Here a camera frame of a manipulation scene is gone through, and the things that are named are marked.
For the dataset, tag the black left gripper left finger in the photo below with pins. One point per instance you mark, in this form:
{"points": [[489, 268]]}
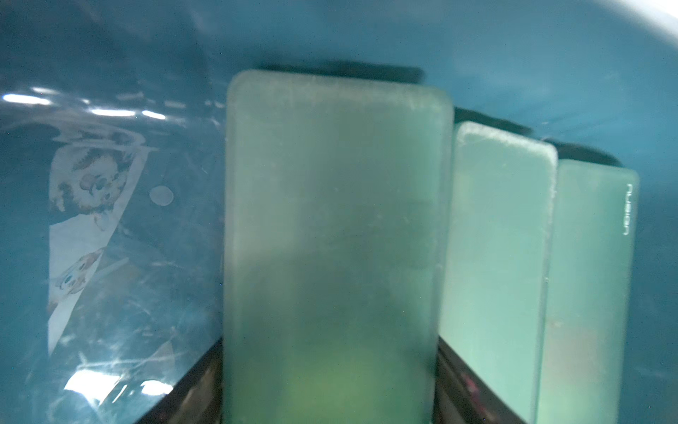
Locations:
{"points": [[196, 398]]}

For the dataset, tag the teal plastic storage box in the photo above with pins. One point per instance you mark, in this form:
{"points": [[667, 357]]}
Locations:
{"points": [[113, 127]]}

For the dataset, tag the dark green pencil case front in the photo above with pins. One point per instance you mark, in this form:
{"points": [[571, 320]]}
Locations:
{"points": [[336, 220]]}

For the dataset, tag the dark green pencil case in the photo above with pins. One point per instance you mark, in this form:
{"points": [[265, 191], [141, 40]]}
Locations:
{"points": [[336, 220], [493, 302], [588, 293]]}

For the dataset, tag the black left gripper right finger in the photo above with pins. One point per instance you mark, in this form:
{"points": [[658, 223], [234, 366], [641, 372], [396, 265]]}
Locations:
{"points": [[462, 397]]}

